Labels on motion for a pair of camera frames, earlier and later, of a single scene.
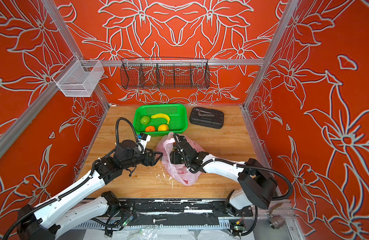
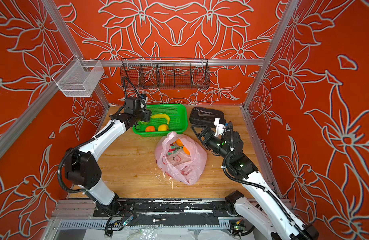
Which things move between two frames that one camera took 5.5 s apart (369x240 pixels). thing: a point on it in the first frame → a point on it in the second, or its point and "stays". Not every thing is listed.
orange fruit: (150, 129) stays
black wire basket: (160, 73) stays
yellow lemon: (163, 127) stays
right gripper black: (173, 157) → (205, 134)
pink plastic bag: (164, 145) stays
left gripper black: (148, 161) → (147, 115)
